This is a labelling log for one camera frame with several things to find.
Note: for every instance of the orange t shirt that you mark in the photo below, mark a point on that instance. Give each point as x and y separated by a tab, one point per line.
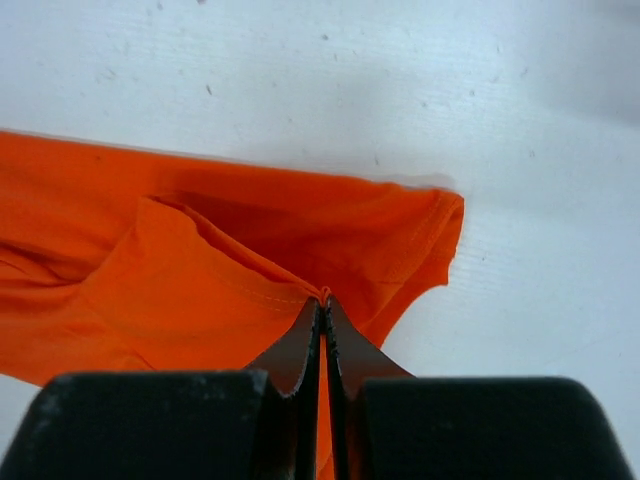
117	261

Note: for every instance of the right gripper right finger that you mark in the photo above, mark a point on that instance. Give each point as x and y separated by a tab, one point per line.
389	424

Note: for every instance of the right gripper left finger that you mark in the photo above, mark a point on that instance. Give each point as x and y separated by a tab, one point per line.
258	422

